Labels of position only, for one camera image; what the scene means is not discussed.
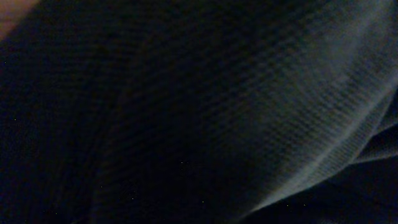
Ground black t-shirt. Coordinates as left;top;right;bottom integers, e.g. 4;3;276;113
1;0;397;223

